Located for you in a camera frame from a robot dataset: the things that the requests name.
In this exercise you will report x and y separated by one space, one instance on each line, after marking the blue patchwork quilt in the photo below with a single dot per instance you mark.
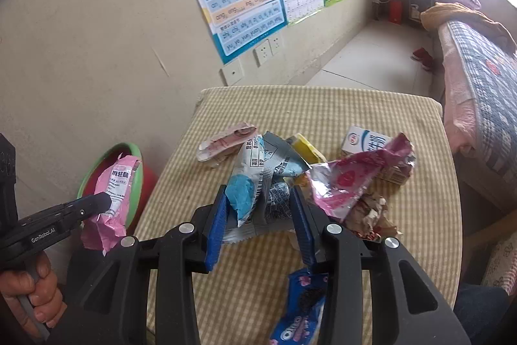
480 70

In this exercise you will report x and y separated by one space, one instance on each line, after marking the crumpled yellow wrapper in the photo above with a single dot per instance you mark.
309 149

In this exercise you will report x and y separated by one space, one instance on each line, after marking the red bin with green rim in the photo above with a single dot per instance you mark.
147 187

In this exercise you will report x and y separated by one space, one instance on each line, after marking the white wall socket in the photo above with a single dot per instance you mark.
276 44
262 53

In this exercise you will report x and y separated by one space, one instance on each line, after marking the person's right leg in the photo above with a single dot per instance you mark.
480 312

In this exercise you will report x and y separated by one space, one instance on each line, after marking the white milk carton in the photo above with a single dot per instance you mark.
359 141

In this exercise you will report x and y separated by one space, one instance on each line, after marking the white blank wall plate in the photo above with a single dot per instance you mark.
232 72

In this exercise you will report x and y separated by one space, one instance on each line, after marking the crumpled brown white wrapper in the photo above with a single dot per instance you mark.
371 215

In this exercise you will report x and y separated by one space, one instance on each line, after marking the pink and white wrapper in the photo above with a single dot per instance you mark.
226 143

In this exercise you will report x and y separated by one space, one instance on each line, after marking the red box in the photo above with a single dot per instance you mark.
396 10

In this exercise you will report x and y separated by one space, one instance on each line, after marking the blue cookie wrapper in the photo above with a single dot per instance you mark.
301 304

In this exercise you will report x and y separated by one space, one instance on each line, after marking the grey blue snack wrapper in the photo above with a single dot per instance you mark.
282 159

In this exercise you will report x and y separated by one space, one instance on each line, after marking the blue silver snack wrapper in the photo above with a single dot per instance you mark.
278 199

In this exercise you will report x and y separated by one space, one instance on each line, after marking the floral seat cushion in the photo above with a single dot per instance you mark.
501 264

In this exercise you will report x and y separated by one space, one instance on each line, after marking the person's left hand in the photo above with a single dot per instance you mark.
44 288

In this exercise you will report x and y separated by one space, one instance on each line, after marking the red shoe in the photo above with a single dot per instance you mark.
420 54
430 64

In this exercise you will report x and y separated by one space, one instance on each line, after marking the blue and white snack wrapper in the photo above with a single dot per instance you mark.
244 191

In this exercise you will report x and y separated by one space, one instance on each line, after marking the pink bed sheet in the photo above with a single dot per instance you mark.
456 102

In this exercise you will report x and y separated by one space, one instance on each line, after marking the yellow checked tablecloth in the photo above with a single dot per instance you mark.
250 114

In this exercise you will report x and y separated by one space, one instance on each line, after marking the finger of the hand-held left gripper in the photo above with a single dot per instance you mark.
95 203

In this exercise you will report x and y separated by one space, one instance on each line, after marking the pink plastic wrapper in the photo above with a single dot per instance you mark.
117 183

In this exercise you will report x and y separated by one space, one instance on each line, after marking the orange towel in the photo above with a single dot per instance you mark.
456 15

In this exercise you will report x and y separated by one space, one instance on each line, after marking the pink foil wrapper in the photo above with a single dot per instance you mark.
343 179

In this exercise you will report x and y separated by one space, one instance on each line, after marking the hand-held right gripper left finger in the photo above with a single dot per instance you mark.
214 232

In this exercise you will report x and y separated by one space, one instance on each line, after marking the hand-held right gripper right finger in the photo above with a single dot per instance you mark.
303 232

